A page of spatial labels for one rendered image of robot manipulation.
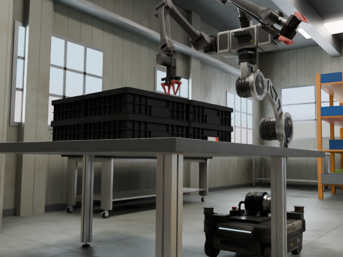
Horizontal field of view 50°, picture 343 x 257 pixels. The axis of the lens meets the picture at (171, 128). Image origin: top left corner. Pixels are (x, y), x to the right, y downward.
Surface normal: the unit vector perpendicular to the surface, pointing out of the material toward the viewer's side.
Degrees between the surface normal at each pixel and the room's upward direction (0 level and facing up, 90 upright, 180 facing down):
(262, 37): 90
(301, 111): 90
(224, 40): 90
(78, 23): 90
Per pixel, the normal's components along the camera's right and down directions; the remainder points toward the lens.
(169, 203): -0.60, -0.07
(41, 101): 0.80, -0.04
